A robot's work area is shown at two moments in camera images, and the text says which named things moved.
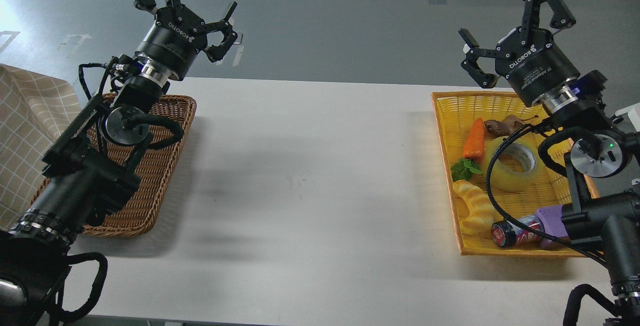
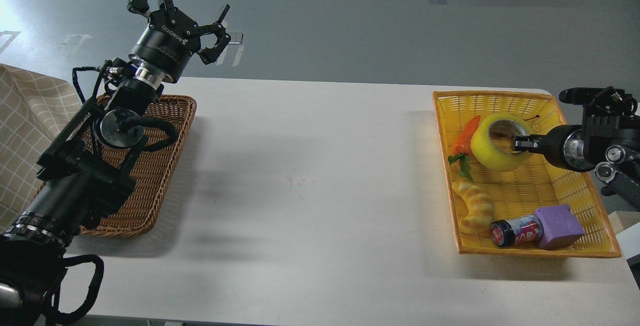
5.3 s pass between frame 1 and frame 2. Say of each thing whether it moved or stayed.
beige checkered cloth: stayed
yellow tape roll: moved
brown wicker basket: stayed
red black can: stayed
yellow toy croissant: stayed
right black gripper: moved
